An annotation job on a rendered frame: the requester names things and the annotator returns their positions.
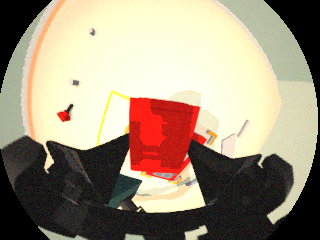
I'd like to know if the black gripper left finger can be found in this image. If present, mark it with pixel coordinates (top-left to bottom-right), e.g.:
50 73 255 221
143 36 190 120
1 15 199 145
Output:
45 132 129 205

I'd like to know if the pale pink flat rectangular slab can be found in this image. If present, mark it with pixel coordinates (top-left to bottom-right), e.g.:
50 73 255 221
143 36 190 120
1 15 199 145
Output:
221 133 236 157

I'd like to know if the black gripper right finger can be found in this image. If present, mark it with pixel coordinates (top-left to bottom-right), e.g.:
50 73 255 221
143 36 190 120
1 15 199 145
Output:
187 140 263 205

